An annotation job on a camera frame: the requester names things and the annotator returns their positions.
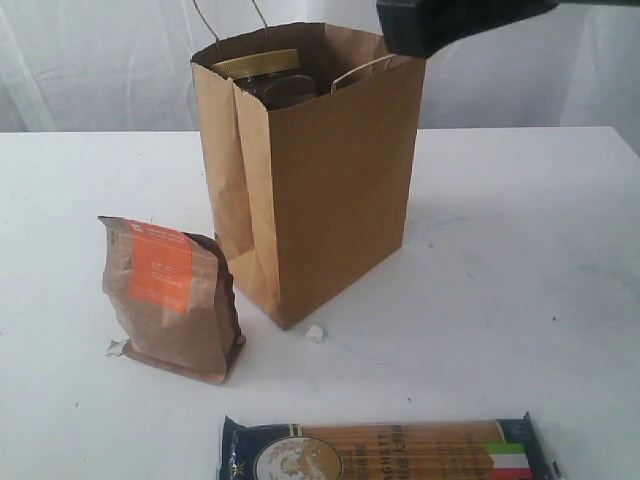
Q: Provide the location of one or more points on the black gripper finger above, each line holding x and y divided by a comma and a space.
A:
421, 28

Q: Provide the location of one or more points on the clear jar gold lid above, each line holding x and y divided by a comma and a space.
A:
275, 78

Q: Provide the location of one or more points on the brown paper shopping bag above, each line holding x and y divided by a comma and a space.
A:
308, 199

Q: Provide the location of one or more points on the white pebble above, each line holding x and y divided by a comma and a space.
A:
315, 334

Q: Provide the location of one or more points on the brown coffee pouch orange label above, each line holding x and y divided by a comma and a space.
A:
173, 295

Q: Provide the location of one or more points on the spaghetti package dark blue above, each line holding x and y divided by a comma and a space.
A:
477, 449

